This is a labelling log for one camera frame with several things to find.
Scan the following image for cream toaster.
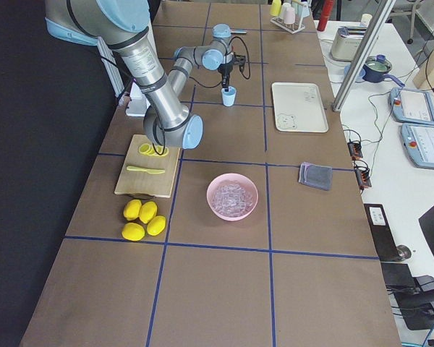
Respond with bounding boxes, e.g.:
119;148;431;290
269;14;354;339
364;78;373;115
331;26;367;62

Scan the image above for red bottle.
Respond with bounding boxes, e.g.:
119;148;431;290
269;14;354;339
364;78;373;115
317;0;335;32

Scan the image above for grey folded cloth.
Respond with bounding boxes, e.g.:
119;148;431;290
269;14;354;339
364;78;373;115
298;162;333;191

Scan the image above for teach pendant near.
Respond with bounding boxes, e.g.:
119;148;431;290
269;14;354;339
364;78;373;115
401;123;434;169

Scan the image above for white cup rack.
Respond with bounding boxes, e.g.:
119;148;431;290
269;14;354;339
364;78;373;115
270;17;305;34

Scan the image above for teach pendant far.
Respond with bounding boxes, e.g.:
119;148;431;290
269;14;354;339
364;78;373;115
389;87;434;125

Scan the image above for aluminium frame post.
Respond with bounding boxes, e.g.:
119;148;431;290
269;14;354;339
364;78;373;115
332;0;396;112

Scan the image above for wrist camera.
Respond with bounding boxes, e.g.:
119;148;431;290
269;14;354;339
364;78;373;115
232;53;247;73

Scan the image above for yellow cup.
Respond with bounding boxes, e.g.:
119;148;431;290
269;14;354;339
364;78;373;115
270;0;281;17

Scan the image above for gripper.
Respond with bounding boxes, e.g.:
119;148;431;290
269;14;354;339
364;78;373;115
218;61;234;90

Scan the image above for yellow plastic knife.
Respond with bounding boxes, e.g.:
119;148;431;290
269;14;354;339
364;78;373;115
126;166;166;175

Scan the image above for cream bear tray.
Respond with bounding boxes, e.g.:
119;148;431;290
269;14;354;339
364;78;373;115
271;82;328;133

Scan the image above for pink cup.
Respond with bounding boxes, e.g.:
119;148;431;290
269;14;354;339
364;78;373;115
280;6;296;25

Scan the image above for pink bowl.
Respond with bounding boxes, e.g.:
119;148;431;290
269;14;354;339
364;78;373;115
206;173;258;221

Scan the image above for steel muddler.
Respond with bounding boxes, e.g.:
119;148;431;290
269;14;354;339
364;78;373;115
231;29;247;35

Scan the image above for blue bowl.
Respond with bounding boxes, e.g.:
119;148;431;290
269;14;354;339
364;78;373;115
343;64;367;84

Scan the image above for blue saucepan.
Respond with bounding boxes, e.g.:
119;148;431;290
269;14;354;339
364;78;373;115
363;54;405;87

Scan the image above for light blue cup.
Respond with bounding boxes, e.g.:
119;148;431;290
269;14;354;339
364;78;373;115
221;86;237;107

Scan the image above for ice cubes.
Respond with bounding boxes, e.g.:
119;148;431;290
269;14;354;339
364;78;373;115
211;181;255;218

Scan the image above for teach pendant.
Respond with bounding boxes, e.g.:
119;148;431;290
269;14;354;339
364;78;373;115
389;87;434;125
401;123;434;169

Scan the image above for bamboo cutting board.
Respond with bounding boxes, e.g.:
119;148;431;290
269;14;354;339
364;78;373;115
114;134;181;198

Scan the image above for yellow lemon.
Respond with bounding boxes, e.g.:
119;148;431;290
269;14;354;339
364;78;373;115
122;223;145;241
138;201;158;224
146;215;166;236
123;199;142;221

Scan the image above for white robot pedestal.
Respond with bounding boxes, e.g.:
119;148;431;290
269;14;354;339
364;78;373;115
126;82;150;117

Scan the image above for lemon slices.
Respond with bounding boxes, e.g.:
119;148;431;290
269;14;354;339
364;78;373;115
138;143;169;157

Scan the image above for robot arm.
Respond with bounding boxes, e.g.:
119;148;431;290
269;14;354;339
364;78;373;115
168;24;237;107
45;1;203;149

